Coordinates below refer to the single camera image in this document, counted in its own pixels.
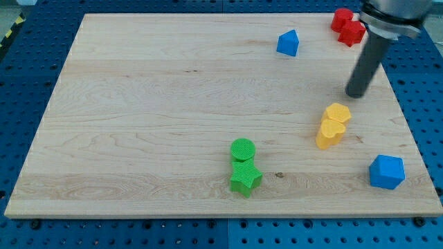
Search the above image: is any red star block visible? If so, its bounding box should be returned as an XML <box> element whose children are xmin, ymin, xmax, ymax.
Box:
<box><xmin>338</xmin><ymin>21</ymin><xmax>366</xmax><ymax>47</ymax></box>

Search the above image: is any red cylinder block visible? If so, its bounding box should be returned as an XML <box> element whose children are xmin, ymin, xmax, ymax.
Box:
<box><xmin>330</xmin><ymin>8</ymin><xmax>354</xmax><ymax>33</ymax></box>

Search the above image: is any blue cube block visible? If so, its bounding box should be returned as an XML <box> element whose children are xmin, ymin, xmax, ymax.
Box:
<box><xmin>369</xmin><ymin>154</ymin><xmax>406</xmax><ymax>190</ymax></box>

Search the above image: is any wooden board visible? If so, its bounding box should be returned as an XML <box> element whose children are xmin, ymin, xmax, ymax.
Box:
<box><xmin>5</xmin><ymin>14</ymin><xmax>442</xmax><ymax>219</ymax></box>

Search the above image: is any yellow hexagon block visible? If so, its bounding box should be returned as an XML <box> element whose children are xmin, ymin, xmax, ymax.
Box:
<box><xmin>321</xmin><ymin>102</ymin><xmax>352</xmax><ymax>126</ymax></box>

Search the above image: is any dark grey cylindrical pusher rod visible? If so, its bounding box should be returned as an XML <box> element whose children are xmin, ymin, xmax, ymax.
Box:
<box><xmin>345</xmin><ymin>31</ymin><xmax>391</xmax><ymax>98</ymax></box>

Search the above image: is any green cylinder block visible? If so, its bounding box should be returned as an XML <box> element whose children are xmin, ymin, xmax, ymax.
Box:
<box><xmin>230</xmin><ymin>138</ymin><xmax>256</xmax><ymax>162</ymax></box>

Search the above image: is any green star block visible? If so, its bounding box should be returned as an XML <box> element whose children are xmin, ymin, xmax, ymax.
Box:
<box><xmin>230</xmin><ymin>159</ymin><xmax>262</xmax><ymax>198</ymax></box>

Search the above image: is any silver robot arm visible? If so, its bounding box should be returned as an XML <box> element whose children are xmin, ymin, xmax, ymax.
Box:
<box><xmin>359</xmin><ymin>0</ymin><xmax>432</xmax><ymax>40</ymax></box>

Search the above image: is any yellow heart block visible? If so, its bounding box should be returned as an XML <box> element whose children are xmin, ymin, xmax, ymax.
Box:
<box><xmin>315</xmin><ymin>119</ymin><xmax>346</xmax><ymax>149</ymax></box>

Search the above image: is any blue triangular prism block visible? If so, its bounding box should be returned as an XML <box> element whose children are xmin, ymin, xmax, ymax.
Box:
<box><xmin>276</xmin><ymin>30</ymin><xmax>299</xmax><ymax>57</ymax></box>

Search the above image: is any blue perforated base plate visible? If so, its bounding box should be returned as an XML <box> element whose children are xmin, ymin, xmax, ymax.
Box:
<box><xmin>1</xmin><ymin>0</ymin><xmax>442</xmax><ymax>248</ymax></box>

